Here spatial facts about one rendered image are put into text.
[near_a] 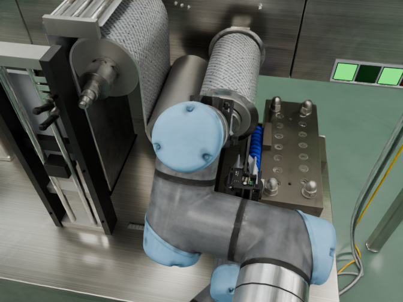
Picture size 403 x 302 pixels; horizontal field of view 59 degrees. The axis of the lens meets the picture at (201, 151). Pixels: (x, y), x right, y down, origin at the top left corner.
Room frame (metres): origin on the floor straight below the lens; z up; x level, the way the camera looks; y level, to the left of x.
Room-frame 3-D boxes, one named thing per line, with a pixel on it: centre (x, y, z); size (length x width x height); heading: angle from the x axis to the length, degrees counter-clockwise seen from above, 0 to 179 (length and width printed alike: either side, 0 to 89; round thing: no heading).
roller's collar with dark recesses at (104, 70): (0.59, 0.20, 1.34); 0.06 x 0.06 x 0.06; 80
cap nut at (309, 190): (0.53, -0.27, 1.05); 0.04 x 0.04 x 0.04
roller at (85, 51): (0.75, 0.18, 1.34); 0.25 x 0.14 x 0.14; 170
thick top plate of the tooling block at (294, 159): (0.70, -0.25, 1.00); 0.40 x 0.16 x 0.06; 170
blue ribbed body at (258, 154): (0.68, -0.15, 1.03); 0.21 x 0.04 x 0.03; 170
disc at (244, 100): (0.57, -0.05, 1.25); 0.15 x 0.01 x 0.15; 80
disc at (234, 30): (0.82, -0.09, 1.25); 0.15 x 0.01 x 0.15; 80
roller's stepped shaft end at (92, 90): (0.53, 0.21, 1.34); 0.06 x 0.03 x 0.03; 170
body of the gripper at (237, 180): (0.45, -0.09, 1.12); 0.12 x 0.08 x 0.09; 170
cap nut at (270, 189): (0.54, -0.17, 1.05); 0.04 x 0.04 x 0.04
